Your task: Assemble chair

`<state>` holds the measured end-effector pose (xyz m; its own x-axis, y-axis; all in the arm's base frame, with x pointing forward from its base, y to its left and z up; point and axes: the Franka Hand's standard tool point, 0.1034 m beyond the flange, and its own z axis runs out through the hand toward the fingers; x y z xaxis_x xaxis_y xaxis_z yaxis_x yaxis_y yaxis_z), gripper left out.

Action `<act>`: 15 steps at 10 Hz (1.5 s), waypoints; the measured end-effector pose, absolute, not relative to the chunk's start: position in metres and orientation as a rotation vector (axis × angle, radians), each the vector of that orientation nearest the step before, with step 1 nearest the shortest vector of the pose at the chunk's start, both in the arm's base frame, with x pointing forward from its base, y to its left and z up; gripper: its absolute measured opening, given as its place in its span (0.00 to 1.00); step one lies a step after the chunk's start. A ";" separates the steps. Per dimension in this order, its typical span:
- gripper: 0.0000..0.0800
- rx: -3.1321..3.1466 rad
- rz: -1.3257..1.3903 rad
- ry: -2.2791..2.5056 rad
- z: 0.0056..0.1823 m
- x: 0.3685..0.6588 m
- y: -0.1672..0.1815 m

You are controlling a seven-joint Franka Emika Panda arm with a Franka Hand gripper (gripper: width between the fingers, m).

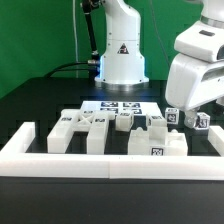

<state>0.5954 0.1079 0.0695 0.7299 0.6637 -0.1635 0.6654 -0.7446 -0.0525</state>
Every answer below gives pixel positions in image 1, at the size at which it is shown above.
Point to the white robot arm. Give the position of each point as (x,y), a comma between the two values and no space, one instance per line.
(122,63)

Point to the white tagged block part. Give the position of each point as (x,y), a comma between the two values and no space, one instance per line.
(124,121)

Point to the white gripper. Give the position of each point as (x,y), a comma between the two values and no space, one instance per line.
(192,83)

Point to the white U-shaped fence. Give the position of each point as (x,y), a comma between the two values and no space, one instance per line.
(16,161)

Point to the white sheet with tags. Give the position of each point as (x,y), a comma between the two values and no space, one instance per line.
(138,108)

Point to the white chair seat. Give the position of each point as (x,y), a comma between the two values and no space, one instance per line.
(157,141)

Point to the white chair back frame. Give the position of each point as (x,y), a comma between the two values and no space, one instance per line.
(94,123)

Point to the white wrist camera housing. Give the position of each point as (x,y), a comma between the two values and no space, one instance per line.
(201,41)

